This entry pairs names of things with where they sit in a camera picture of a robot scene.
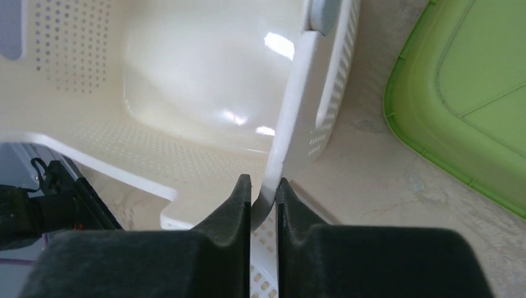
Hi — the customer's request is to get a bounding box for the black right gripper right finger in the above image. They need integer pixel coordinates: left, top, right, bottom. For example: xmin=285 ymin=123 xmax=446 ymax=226
xmin=275 ymin=179 xmax=493 ymax=297

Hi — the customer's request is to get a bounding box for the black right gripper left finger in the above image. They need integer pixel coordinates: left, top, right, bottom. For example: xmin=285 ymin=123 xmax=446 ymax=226
xmin=20 ymin=174 xmax=252 ymax=297

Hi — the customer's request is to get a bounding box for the cream perforated laundry basket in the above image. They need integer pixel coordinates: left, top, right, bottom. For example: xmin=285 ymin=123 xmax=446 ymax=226
xmin=0 ymin=0 xmax=362 ymax=298

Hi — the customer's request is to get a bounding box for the green plastic tray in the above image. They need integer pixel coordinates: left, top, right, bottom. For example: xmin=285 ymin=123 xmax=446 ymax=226
xmin=383 ymin=1 xmax=525 ymax=217

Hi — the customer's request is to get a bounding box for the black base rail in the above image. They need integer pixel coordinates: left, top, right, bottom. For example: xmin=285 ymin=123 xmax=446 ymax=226
xmin=1 ymin=143 xmax=122 ymax=251

